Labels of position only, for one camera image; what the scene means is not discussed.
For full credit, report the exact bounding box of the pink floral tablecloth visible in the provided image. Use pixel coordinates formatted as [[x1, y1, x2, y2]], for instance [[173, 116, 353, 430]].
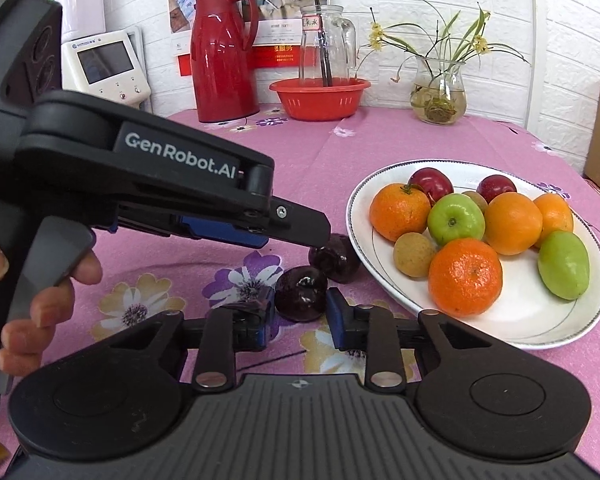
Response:
[[0, 102, 600, 480]]

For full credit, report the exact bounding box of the white wall conduit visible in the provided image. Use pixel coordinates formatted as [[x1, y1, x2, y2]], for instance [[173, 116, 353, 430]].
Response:
[[525, 0, 548, 128]]

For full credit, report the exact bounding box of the smooth orange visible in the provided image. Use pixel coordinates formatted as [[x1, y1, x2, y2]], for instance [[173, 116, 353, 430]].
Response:
[[483, 192, 544, 256], [532, 193, 575, 248]]

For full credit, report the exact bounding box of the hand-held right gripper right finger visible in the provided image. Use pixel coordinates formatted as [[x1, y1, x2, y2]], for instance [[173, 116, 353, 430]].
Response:
[[326, 287, 492, 392]]

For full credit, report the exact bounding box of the bumpy tangerine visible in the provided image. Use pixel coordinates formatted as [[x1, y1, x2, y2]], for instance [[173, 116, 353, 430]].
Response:
[[428, 238, 503, 317]]

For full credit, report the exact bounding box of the white appliance with screen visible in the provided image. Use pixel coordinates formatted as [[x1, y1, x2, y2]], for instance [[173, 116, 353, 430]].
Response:
[[60, 27, 153, 113]]

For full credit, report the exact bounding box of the red plastic basin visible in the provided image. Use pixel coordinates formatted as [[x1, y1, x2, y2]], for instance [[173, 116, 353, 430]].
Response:
[[269, 77, 372, 122]]

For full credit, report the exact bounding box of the glass pitcher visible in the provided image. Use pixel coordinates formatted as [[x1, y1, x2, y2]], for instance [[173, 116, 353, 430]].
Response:
[[298, 4, 357, 88]]

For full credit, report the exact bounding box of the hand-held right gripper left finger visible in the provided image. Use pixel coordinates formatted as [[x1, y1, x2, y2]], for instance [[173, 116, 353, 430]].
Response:
[[99, 287, 277, 393]]

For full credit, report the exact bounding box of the black stirring stick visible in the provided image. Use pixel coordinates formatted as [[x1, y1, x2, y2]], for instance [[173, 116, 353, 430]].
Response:
[[316, 0, 333, 87]]

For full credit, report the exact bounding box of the white tank with colourful label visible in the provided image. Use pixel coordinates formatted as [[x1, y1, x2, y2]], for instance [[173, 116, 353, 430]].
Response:
[[35, 0, 106, 43]]

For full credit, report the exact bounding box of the tangerine with green stem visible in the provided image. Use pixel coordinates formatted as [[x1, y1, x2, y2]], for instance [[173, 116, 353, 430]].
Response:
[[369, 182, 432, 242]]

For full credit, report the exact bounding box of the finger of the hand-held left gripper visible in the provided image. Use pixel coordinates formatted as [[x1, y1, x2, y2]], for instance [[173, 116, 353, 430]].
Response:
[[261, 197, 331, 250]]

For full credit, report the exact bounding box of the red thermos jug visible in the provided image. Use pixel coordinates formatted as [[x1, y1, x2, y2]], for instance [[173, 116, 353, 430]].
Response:
[[190, 0, 261, 124]]

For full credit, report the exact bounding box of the red apple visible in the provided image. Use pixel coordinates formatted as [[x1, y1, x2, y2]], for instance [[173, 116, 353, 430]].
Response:
[[407, 167, 455, 206], [476, 175, 518, 204]]

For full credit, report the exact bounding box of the white plate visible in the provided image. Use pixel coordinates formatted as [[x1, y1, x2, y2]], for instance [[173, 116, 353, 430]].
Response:
[[345, 160, 600, 352]]

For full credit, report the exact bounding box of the dark purple plum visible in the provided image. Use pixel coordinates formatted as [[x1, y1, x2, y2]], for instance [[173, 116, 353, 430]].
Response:
[[308, 234, 362, 282], [274, 266, 328, 322]]

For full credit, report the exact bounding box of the brown kiwi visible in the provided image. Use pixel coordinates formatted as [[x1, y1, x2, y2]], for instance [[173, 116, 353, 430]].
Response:
[[461, 191, 488, 216], [393, 231, 437, 278]]

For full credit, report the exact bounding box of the round green apple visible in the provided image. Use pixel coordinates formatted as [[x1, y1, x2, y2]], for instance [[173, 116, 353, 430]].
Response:
[[426, 193, 486, 247]]

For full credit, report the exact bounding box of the glass vase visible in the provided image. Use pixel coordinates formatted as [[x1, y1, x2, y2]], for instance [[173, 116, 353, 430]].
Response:
[[411, 55, 467, 126]]

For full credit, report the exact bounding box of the person's left hand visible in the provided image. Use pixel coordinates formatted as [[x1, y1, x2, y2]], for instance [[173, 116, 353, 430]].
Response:
[[0, 220, 103, 380]]

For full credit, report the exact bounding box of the green plant with yellow flowers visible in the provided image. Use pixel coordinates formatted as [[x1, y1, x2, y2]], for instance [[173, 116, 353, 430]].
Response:
[[355, 0, 531, 86]]

